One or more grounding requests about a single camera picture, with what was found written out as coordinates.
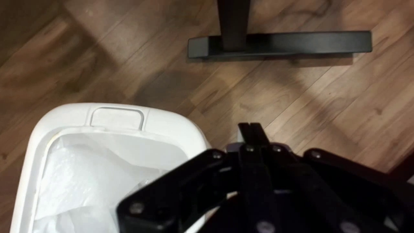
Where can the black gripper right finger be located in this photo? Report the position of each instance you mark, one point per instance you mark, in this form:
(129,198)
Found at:
(327,194)

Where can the white trash bin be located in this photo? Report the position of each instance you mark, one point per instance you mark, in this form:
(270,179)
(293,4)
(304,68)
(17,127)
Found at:
(64,116)

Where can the black metal table foot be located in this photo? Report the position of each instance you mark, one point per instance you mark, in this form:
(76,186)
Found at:
(292,43)

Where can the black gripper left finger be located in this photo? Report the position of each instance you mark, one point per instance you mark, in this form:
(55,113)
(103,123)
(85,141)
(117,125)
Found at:
(185,194)

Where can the white plastic bin liner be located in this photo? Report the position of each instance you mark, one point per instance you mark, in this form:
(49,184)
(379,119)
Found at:
(94,181)

